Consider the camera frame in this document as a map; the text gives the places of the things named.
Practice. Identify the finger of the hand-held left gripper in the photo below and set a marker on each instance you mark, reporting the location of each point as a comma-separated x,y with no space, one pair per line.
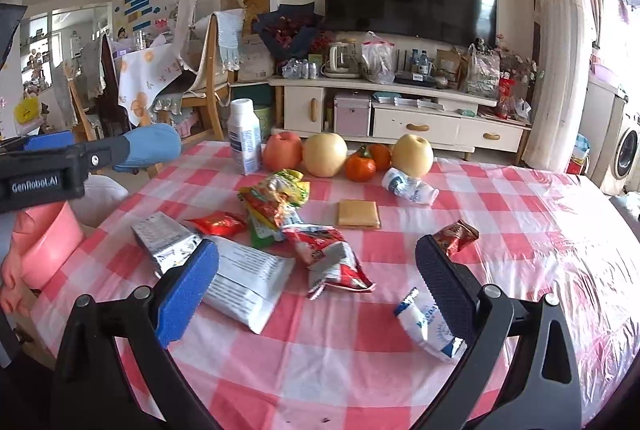
50,142

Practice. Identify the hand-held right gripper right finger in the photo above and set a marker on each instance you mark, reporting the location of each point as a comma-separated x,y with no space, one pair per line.
445,292

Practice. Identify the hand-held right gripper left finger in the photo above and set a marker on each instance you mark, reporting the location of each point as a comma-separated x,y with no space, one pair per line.
187,290

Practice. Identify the blue white wrapper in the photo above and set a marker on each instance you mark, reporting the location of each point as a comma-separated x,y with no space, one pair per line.
425,327

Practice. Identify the silver foil wrapper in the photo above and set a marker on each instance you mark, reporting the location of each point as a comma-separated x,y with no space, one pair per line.
162,242

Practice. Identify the large white printed packet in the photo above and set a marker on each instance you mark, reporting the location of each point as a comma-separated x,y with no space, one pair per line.
245,282

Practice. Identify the brown red snack wrapper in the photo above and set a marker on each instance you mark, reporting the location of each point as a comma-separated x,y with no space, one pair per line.
457,235

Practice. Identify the small red snack packet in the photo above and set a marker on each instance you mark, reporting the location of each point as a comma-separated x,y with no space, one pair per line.
219,225

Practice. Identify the white plastic bottle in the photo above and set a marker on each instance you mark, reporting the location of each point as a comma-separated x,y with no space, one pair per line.
407,187

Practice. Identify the red silver snack wrapper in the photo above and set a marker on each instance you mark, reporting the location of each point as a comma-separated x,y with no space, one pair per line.
332,262

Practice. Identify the yellow green snack wrapper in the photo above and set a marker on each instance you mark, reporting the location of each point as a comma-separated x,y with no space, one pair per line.
272,202

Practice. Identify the wooden chair with grey cover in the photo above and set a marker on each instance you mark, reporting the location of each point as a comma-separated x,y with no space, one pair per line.
75,104

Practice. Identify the pink plastic chair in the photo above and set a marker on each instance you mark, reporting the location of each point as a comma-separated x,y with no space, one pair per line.
45,240

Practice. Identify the dark wooden chair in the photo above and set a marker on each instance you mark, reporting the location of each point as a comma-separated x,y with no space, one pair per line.
109,84

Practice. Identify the red white checked tablecloth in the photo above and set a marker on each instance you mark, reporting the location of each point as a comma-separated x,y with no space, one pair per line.
500,220

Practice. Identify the white orange print cloth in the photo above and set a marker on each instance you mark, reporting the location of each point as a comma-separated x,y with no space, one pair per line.
142,79

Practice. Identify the flat yellow packet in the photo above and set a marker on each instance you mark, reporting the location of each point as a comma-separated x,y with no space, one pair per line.
358,214

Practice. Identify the small yellow pear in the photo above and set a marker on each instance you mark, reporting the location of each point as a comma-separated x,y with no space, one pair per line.
412,155

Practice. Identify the orange tangerine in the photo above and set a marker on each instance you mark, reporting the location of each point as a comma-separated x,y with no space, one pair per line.
360,168
382,154

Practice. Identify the white carton bottle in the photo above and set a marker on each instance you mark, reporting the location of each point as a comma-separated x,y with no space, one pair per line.
244,139

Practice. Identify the light wooden chair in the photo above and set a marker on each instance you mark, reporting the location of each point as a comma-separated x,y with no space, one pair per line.
210,94

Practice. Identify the red apple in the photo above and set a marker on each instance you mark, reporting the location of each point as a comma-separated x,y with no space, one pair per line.
282,152

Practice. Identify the white television cabinet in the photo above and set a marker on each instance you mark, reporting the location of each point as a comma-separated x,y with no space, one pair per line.
415,124

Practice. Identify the large yellow pear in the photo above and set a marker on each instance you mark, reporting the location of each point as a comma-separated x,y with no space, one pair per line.
325,155

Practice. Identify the white lace cloth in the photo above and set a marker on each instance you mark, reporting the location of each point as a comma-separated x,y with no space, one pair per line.
185,19

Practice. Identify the green waste bin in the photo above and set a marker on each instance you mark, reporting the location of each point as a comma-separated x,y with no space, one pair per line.
263,122

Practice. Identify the pink storage box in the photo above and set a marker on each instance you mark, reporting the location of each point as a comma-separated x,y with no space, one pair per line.
352,115

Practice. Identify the light blue towel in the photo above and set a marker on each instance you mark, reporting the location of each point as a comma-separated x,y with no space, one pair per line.
229,39

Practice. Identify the red bottle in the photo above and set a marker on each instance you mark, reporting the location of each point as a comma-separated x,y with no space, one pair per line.
506,94

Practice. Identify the white sack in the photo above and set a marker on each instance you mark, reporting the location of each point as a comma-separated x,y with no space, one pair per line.
255,59

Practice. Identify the crinkled clear plastic bag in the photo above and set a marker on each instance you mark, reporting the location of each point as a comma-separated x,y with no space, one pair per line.
482,72

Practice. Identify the white washing machine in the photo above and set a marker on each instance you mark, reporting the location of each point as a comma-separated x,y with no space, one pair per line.
625,154

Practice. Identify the white electric kettle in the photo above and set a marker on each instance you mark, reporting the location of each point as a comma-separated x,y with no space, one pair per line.
341,58

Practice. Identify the covered standing air conditioner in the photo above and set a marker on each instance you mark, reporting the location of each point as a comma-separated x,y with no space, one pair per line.
560,59

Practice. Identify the dark wrapped flower bouquet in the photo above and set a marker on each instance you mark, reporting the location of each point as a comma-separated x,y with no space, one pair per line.
287,29

